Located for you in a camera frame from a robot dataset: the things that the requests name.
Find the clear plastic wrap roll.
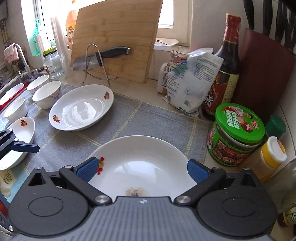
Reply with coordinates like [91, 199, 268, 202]
[51, 16, 73, 78]

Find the steel wire knife stand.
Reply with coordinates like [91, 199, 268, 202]
[82, 44, 116, 88]

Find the white bowl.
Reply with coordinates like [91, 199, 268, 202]
[27, 75, 49, 94]
[4, 96, 28, 123]
[32, 81, 62, 109]

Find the green dish soap bottle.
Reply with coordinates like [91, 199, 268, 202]
[29, 19, 43, 56]

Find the small green-capped bottle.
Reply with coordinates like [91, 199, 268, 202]
[265, 115, 287, 140]

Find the black-handled santoku knife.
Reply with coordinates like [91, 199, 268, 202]
[72, 46, 131, 71]

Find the dark red knife block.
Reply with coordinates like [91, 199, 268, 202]
[231, 0, 296, 121]

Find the pink checked dishcloth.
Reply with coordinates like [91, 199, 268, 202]
[4, 44, 19, 64]

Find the red and white sink basin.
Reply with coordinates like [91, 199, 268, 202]
[0, 83, 25, 110]

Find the green-lidded sauce jar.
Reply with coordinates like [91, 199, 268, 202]
[207, 103, 265, 167]

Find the bamboo cutting board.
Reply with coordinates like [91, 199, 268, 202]
[71, 0, 163, 83]

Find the stained white plate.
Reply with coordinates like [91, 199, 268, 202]
[89, 136, 196, 200]

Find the small white windowsill dish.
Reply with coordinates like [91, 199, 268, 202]
[154, 38, 179, 51]

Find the clear glass oil bottle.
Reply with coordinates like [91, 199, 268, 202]
[264, 159, 296, 213]

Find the red-white food bag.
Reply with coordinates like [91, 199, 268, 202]
[157, 61, 178, 94]

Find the white clipped plastic bag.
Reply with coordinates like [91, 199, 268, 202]
[164, 48, 224, 117]

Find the dark soy sauce bottle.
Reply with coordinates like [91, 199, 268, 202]
[202, 14, 241, 121]

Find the white fruit-print plate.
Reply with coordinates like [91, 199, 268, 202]
[0, 116, 36, 171]
[49, 84, 114, 131]

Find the grey and teal dish towel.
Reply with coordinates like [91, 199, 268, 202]
[1, 91, 209, 201]

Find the glass jar with green lid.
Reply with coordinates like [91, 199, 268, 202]
[43, 46, 63, 80]

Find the yellow-capped spice jar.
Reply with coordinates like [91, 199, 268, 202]
[240, 137, 287, 183]

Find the steel kitchen faucet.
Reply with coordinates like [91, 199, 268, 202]
[13, 43, 33, 77]

